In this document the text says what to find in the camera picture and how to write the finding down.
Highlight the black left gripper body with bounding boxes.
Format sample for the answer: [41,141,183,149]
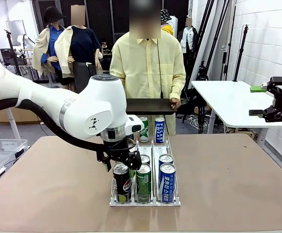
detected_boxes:
[101,138,135,162]

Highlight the black Pepsi can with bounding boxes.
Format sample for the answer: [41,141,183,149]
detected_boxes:
[112,162,133,204]

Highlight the blue Pocari Sweat can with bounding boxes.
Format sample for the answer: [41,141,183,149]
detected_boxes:
[158,153,175,168]
[159,163,176,204]
[154,117,166,144]

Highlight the dark brown serving tray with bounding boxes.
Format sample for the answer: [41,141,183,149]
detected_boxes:
[125,98,178,116]

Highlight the person left forearm yellow sleeve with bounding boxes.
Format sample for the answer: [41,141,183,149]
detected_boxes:
[169,70,187,100]

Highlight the person in yellow shirt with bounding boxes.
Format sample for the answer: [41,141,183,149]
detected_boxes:
[109,0,187,135]

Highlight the seated person dark clothes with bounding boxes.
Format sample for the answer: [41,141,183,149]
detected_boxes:
[101,37,113,58]

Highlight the person left hand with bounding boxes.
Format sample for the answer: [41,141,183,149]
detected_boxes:
[169,97,181,110]

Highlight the green Chilsung cider can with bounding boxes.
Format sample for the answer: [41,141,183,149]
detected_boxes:
[140,154,151,166]
[139,116,149,144]
[136,164,153,203]

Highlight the white can dispenser rack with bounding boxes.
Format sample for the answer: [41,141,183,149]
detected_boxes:
[109,134,182,207]

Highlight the white side table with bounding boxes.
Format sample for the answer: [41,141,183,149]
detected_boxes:
[191,80,282,149]

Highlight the black pole stand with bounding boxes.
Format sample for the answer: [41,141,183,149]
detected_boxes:
[232,24,250,83]

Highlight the black light stand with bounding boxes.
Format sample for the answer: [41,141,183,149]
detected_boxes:
[221,4,237,81]

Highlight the black tripod stand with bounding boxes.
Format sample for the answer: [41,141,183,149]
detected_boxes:
[195,0,229,82]
[4,29,22,76]

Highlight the mannequin white jacket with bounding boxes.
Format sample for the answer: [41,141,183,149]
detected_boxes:
[181,17,199,64]

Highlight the brown cardboard box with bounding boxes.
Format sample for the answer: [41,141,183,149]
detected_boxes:
[0,106,42,123]

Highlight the mannequin yellow hoodie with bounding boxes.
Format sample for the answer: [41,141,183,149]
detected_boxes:
[160,20,175,37]

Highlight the mannequin navy top cream jacket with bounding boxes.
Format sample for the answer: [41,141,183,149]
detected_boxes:
[54,4,103,94]

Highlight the patterned bucket hat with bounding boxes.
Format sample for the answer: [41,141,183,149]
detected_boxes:
[159,9,173,22]

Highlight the mannequin beige coat blue shirt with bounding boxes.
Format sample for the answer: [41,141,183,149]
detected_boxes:
[32,20,68,78]

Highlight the black monitor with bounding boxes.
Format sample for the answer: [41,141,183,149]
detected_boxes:
[0,48,17,64]

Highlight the black bucket hat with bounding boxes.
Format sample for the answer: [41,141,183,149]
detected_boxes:
[43,6,67,24]

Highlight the grey board screen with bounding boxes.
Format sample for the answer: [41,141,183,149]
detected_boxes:
[5,20,27,47]

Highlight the white cable bundle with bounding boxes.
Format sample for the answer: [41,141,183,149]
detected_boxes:
[189,114,213,129]

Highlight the black left arm hose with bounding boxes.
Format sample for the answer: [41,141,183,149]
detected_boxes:
[0,98,112,162]

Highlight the black microphone cable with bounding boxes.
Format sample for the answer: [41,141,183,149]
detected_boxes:
[156,38,163,100]

